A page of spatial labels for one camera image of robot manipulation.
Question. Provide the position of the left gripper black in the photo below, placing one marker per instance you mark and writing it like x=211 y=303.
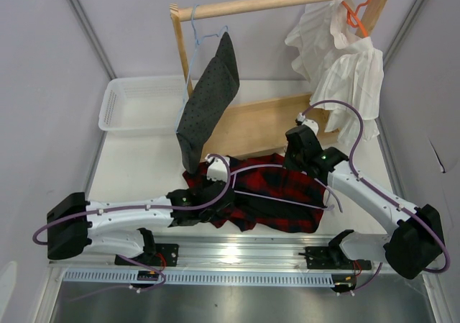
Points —
x=208 y=182

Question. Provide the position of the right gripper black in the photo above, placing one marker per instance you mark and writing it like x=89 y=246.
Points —
x=287 y=162

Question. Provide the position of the red plaid skirt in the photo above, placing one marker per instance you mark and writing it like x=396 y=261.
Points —
x=291 y=185

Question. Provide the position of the purple hanger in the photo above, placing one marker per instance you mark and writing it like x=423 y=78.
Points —
x=233 y=175

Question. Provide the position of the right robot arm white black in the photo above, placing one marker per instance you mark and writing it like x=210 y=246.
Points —
x=413 y=236

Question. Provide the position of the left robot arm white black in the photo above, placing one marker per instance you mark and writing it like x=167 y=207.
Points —
x=77 y=225

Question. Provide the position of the orange hanger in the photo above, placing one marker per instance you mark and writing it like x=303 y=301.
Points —
x=352 y=17

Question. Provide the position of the light blue hanger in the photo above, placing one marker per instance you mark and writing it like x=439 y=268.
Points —
x=188 y=87

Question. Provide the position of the wooden clothes rack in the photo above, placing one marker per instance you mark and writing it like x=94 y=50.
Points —
x=258 y=127

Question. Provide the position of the white pleated garment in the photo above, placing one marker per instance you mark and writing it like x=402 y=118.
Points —
x=344 y=71

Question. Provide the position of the grey dotted garment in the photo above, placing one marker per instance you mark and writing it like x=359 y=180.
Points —
x=213 y=93

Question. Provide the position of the white plastic basket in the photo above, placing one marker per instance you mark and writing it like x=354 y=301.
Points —
x=142 y=106

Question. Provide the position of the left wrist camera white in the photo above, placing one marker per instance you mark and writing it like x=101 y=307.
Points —
x=217 y=168

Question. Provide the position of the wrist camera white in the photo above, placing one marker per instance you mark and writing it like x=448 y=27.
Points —
x=217 y=168
x=302 y=120

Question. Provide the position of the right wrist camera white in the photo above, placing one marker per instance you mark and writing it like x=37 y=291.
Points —
x=302 y=120

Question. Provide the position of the aluminium mounting rail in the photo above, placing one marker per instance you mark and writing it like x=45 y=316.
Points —
x=260 y=253

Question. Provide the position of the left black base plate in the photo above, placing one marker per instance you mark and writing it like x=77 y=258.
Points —
x=165 y=255

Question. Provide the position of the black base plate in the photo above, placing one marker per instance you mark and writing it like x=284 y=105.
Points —
x=165 y=255
x=331 y=258

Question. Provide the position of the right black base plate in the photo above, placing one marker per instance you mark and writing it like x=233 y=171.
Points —
x=331 y=258

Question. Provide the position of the white slotted cable duct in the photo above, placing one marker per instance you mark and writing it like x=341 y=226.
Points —
x=209 y=278

